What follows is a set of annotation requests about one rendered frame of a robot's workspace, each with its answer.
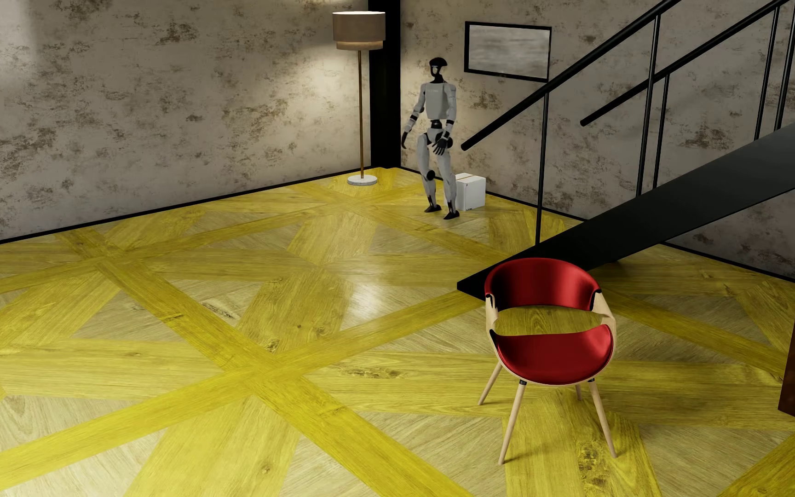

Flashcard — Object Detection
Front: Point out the white cardboard box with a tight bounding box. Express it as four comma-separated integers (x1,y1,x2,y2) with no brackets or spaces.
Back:
453,173,487,212

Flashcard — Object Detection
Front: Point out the white humanoid robot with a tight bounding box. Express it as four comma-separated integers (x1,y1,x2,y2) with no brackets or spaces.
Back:
401,58,461,220

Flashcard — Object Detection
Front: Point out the framed grey wall picture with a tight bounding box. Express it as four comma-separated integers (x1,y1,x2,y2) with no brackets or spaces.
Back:
464,21,553,84

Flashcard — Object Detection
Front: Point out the black staircase with railing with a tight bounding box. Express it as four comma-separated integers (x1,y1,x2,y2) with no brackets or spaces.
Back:
457,0,795,301

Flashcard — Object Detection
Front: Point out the floor lamp with brown shade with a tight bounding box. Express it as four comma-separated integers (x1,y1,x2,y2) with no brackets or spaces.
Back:
332,11,386,187

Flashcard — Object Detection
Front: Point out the red chair with wooden legs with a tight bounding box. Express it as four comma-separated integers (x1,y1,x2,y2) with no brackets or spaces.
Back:
478,257,619,465

